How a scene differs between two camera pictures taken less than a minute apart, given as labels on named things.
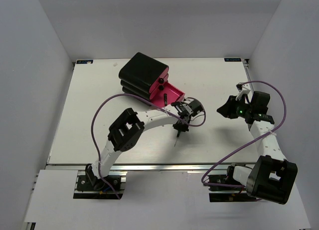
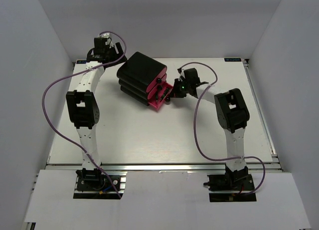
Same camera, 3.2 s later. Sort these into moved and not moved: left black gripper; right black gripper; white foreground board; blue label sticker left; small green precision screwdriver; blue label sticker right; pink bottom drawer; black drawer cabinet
Moved: small green precision screwdriver; right black gripper; pink bottom drawer; left black gripper
Not moved: blue label sticker right; white foreground board; black drawer cabinet; blue label sticker left
